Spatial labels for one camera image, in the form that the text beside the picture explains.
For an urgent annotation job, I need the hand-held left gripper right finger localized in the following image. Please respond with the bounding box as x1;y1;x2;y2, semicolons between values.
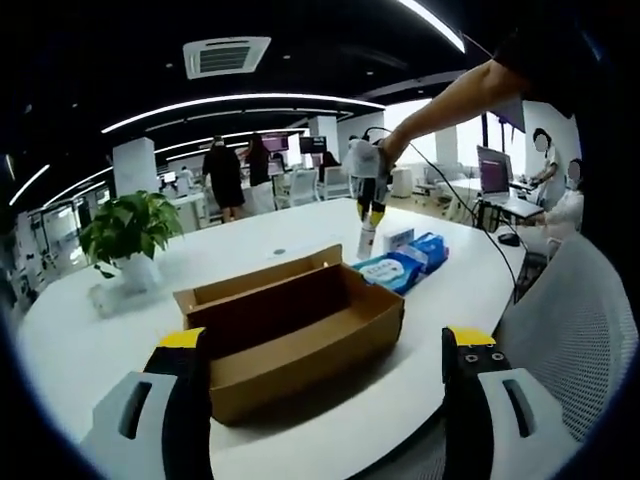
440;325;587;480

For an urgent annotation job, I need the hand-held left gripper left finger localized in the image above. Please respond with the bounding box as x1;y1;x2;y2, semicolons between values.
81;327;215;480

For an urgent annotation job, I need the white printed carton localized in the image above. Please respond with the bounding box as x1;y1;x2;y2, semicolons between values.
383;228;416;252

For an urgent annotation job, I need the white pump bottle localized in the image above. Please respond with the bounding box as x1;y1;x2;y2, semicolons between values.
355;219;377;261

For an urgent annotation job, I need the blue white wet wipes pack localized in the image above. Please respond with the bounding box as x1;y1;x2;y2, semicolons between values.
352;249;429;295

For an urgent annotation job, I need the brown cardboard shoe box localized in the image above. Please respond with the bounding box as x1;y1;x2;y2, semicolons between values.
173;243;405;426

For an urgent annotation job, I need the white mesh office chair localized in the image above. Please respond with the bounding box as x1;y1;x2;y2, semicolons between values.
359;234;640;480
319;167;351;200
287;168;321;206

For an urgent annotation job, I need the dark computer monitor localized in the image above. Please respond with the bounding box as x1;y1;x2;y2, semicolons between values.
475;144;514;204

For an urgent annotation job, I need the small glass cup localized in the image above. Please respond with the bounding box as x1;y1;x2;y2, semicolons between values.
89;282;121;316

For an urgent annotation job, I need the curved ceiling light strip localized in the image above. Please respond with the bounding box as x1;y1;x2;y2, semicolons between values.
102;92;386;135

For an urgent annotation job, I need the ceiling air vent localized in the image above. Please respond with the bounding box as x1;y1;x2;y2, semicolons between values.
182;35;273;81

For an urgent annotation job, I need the green potted plant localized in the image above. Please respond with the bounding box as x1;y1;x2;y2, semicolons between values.
78;189;185;294

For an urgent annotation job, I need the person's dark sleeve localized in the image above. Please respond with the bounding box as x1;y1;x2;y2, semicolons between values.
492;24;601;119

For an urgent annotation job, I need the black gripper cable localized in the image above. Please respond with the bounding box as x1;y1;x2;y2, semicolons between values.
364;127;524;304

